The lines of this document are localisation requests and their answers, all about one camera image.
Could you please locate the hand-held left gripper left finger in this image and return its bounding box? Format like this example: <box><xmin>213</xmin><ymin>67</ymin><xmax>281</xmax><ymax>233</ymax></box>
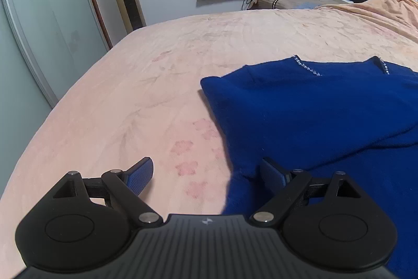
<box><xmin>52</xmin><ymin>156</ymin><xmax>164</xmax><ymax>229</ymax></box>

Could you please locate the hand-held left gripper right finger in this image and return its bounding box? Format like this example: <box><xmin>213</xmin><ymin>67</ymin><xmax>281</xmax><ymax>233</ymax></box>
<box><xmin>249</xmin><ymin>158</ymin><xmax>364</xmax><ymax>229</ymax></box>

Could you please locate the blue knit sweater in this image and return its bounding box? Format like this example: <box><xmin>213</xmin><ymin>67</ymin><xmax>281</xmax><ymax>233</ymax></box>
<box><xmin>200</xmin><ymin>55</ymin><xmax>418</xmax><ymax>278</ymax></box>

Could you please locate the pink floral bed sheet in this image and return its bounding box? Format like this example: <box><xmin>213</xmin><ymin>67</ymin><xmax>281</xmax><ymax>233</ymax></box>
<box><xmin>0</xmin><ymin>6</ymin><xmax>418</xmax><ymax>270</ymax></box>

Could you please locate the brown pillow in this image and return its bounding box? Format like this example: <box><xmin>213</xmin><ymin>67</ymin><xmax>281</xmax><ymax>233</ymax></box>
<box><xmin>247</xmin><ymin>0</ymin><xmax>331</xmax><ymax>11</ymax></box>

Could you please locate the flower decal wardrobe door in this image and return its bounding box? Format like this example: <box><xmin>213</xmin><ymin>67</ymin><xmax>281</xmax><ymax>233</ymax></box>
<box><xmin>0</xmin><ymin>0</ymin><xmax>113</xmax><ymax>109</ymax></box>

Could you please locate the peach blanket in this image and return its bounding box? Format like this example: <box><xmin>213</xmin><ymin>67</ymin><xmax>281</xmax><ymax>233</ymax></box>
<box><xmin>315</xmin><ymin>0</ymin><xmax>418</xmax><ymax>41</ymax></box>

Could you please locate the black cable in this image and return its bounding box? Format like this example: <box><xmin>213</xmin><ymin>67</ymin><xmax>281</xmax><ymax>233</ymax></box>
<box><xmin>242</xmin><ymin>0</ymin><xmax>266</xmax><ymax>10</ymax></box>

